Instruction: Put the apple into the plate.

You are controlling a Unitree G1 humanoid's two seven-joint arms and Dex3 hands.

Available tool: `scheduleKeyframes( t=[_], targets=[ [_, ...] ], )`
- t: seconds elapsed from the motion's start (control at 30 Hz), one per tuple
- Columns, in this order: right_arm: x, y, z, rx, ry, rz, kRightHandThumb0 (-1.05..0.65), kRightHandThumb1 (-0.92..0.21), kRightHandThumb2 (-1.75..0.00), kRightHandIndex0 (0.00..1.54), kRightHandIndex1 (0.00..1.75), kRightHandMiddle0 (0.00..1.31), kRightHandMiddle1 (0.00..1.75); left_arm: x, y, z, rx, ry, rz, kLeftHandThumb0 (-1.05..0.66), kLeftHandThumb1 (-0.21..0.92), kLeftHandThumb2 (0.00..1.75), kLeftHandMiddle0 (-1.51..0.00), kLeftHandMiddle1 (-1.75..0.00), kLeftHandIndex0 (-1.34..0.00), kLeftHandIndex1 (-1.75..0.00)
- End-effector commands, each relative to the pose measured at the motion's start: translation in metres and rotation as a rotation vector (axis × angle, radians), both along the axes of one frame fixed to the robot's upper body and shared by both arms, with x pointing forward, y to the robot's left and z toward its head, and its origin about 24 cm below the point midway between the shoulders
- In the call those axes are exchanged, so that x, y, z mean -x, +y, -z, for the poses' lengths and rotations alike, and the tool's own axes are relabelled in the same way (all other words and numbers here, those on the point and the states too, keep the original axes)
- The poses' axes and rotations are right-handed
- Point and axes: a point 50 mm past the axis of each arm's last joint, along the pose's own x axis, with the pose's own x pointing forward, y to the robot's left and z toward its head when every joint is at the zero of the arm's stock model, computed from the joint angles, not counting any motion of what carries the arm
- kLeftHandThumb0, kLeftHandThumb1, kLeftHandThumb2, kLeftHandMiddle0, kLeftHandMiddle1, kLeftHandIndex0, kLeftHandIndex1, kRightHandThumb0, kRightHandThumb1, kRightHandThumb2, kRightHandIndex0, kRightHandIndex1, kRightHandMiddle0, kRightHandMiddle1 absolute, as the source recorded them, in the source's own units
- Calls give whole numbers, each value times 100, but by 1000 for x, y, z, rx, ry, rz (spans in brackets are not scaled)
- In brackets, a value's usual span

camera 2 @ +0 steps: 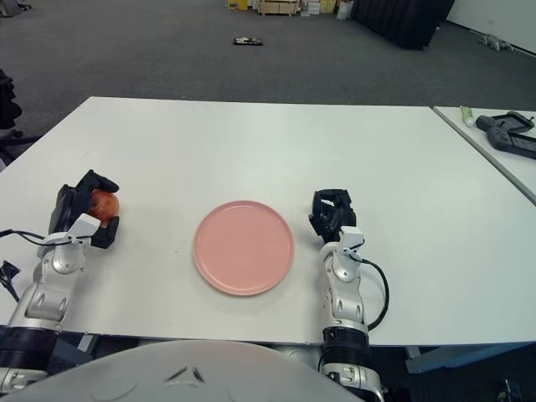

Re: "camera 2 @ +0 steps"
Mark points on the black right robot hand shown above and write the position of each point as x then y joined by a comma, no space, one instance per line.
335,218

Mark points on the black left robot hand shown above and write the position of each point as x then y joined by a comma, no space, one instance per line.
67,205

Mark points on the red yellow apple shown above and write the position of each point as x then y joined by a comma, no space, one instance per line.
106,207

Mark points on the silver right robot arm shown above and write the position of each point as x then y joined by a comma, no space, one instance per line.
345,293

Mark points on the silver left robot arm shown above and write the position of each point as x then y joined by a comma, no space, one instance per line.
42,301

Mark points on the pink round plate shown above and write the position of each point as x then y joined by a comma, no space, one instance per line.
243,251

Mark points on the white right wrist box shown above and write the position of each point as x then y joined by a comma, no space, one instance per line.
351,238

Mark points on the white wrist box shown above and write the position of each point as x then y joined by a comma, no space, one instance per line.
351,238
84,226

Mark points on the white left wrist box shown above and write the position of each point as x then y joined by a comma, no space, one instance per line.
84,226

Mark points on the black office chair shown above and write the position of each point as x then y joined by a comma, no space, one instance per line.
6,104

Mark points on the green white tube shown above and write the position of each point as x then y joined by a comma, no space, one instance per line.
467,115

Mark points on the black handheld controller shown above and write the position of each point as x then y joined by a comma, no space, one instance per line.
502,122
515,144

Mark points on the small black floor tray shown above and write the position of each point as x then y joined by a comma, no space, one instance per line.
248,41

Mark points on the white bag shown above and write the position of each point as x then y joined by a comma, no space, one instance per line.
342,11

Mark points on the black curtain partition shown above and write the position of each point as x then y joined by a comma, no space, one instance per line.
402,21

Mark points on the grey robot torso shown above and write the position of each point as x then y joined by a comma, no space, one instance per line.
188,377

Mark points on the stack of white boxes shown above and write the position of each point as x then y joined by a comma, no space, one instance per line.
318,7

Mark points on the wooden pallet crate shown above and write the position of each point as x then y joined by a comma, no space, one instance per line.
278,7

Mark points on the yellow box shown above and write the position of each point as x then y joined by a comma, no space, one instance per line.
237,4

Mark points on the grey robot dog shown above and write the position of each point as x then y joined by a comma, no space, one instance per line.
496,42

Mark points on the blue grey table frame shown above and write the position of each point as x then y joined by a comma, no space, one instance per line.
460,354

